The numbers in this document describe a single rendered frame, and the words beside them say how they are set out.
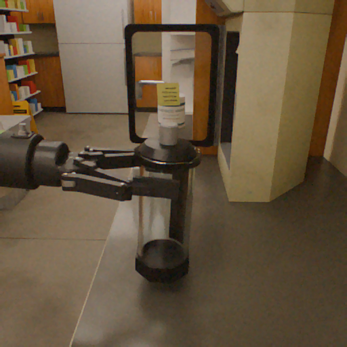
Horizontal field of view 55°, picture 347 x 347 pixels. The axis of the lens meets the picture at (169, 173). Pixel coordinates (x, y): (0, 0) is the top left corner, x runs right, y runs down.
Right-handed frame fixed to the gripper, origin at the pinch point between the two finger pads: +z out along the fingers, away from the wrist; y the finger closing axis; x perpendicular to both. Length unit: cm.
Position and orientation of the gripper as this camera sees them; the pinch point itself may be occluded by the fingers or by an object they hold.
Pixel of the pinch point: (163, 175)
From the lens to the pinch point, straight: 55.4
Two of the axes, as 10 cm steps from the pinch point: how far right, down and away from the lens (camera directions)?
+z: 9.9, 1.0, 0.1
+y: 0.3, -4.0, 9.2
